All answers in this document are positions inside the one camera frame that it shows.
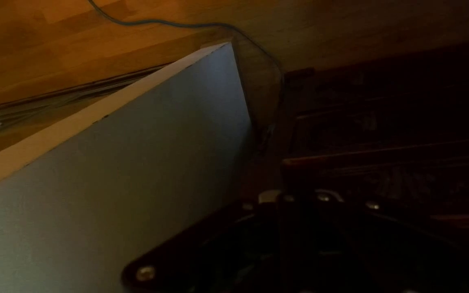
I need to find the dark wooden dresser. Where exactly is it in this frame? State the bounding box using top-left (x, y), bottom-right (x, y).
top-left (274, 37), bottom-right (469, 245)

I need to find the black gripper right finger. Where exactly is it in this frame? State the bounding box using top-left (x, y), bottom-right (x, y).
top-left (283, 186), bottom-right (469, 293)

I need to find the white flat board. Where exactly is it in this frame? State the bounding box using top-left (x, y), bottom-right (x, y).
top-left (0, 40), bottom-right (259, 293)

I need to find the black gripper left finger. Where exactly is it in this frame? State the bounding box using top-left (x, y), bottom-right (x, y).
top-left (120, 188), bottom-right (287, 293)

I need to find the thin dark floor cable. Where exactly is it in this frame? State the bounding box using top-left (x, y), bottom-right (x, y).
top-left (86, 0), bottom-right (288, 139)

